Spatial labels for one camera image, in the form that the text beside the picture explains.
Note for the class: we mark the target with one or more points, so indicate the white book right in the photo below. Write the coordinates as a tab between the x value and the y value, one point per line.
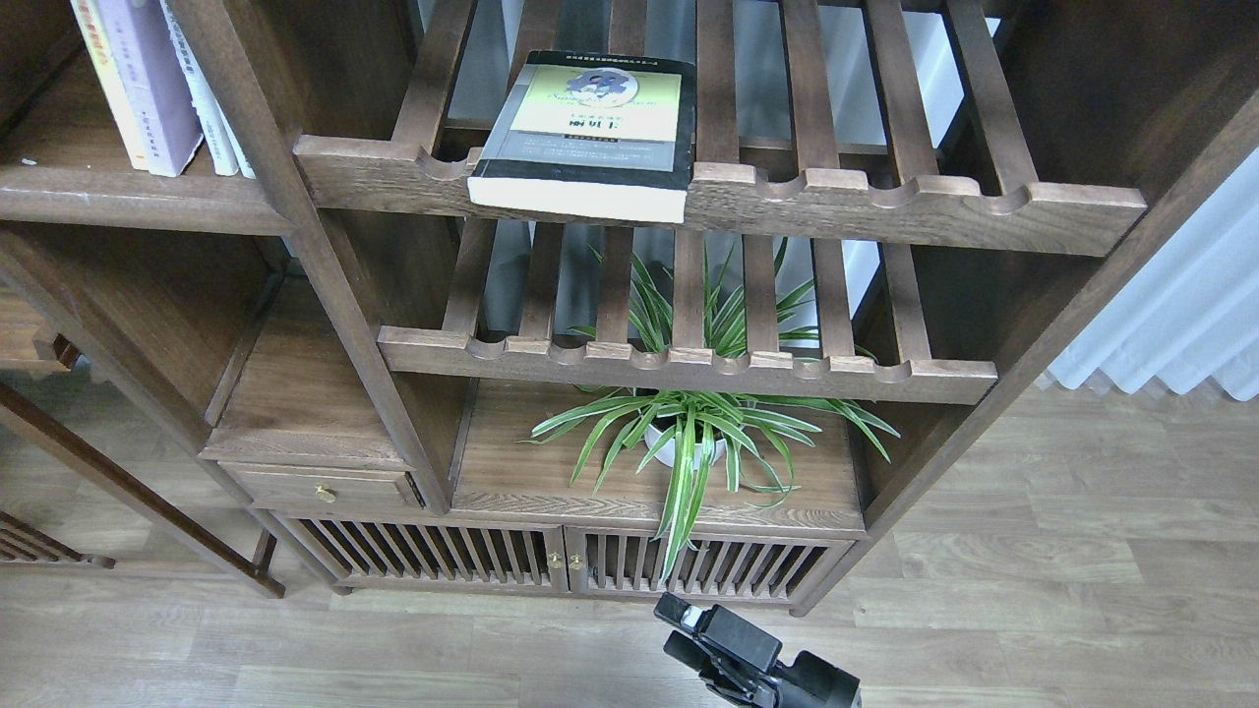
245	167

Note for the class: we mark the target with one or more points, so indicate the white curtain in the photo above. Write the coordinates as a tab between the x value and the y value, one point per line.
1189	318

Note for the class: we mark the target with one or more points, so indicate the white book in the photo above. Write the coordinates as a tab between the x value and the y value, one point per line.
245	167
217	135

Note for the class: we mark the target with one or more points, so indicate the black and yellow book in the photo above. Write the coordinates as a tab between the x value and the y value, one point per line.
593	135

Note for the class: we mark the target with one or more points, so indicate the pale purple book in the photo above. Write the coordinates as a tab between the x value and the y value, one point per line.
153	80

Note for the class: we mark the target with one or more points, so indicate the white plant pot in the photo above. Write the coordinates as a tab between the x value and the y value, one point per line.
662	445

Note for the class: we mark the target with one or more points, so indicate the green spider plant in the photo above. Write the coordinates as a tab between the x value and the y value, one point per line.
620	416

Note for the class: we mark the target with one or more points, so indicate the colourful 300 paperback book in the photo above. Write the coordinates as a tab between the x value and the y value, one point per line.
94	33

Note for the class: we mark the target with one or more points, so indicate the white book left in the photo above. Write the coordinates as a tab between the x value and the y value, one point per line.
217	135

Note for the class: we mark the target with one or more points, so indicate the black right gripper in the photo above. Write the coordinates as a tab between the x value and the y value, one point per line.
729	653

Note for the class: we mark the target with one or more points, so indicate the dark wooden bookshelf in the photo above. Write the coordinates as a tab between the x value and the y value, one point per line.
927	199

